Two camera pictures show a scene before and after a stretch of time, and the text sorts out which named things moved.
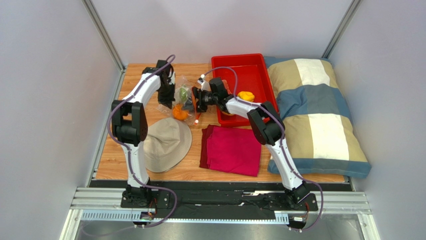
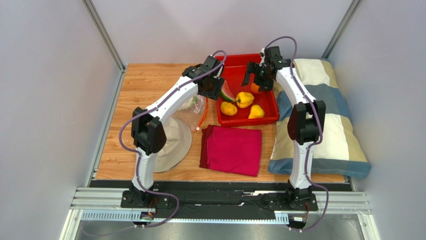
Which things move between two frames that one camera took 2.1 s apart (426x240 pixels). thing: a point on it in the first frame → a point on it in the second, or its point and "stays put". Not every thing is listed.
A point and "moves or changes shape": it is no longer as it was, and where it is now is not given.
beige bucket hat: [167, 144] stays put
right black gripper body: [199, 100] → [258, 78]
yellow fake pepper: [246, 95] stays put
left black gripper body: [167, 94] → [214, 89]
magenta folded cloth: [231, 150] stays put
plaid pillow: [321, 137] stays put
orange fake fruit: [178, 114] → [254, 88]
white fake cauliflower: [183, 94] moves or changes shape
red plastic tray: [244, 72] stays put
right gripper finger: [198, 93] → [251, 69]
